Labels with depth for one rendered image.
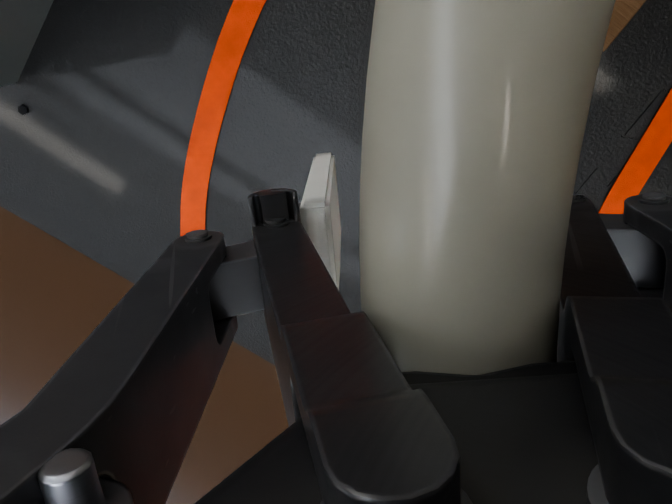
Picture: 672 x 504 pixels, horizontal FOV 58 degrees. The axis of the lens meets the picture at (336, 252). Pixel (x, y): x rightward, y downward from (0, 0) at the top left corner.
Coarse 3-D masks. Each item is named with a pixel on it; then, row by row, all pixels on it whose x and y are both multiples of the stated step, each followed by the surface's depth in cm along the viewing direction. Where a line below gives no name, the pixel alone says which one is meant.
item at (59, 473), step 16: (80, 448) 7; (48, 464) 7; (64, 464) 7; (80, 464) 7; (48, 480) 7; (64, 480) 7; (80, 480) 7; (96, 480) 7; (112, 480) 8; (48, 496) 7; (64, 496) 7; (80, 496) 7; (96, 496) 7; (112, 496) 7; (128, 496) 7
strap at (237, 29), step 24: (240, 0) 94; (264, 0) 94; (240, 24) 96; (216, 48) 97; (240, 48) 97; (216, 72) 99; (216, 96) 100; (216, 120) 102; (192, 144) 104; (648, 144) 98; (192, 168) 105; (624, 168) 99; (648, 168) 99; (192, 192) 107; (624, 192) 101; (192, 216) 109
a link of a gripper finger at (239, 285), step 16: (240, 256) 14; (256, 256) 14; (224, 272) 14; (240, 272) 14; (256, 272) 14; (224, 288) 14; (240, 288) 14; (256, 288) 15; (224, 304) 14; (240, 304) 15; (256, 304) 15
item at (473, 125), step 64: (384, 0) 8; (448, 0) 7; (512, 0) 7; (576, 0) 7; (384, 64) 8; (448, 64) 7; (512, 64) 7; (576, 64) 7; (384, 128) 8; (448, 128) 7; (512, 128) 7; (576, 128) 8; (384, 192) 8; (448, 192) 7; (512, 192) 7; (384, 256) 8; (448, 256) 8; (512, 256) 8; (384, 320) 9; (448, 320) 8; (512, 320) 8
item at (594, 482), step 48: (432, 384) 8; (480, 384) 8; (528, 384) 8; (576, 384) 8; (288, 432) 7; (480, 432) 7; (528, 432) 7; (576, 432) 7; (240, 480) 6; (288, 480) 6; (480, 480) 6; (528, 480) 6; (576, 480) 6
